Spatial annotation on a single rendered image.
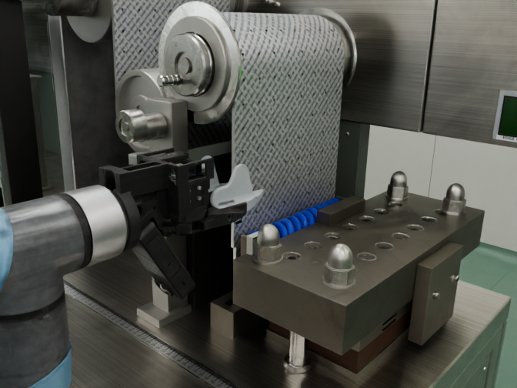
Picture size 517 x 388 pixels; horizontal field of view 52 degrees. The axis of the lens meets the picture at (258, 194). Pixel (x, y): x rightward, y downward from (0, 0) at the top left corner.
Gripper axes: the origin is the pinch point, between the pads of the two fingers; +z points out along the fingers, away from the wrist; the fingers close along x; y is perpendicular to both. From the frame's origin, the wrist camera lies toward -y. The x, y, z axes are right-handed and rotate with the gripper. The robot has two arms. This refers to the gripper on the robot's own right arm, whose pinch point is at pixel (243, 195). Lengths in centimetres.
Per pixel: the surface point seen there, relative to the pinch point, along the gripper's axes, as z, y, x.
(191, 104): -3.0, 11.4, 6.3
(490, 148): 264, -45, 52
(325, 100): 17.2, 10.7, -0.2
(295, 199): 11.0, -3.1, -0.2
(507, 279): 236, -108, 24
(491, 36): 30.6, 20.1, -18.0
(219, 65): -3.0, 16.4, 1.3
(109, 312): -11.2, -18.7, 15.4
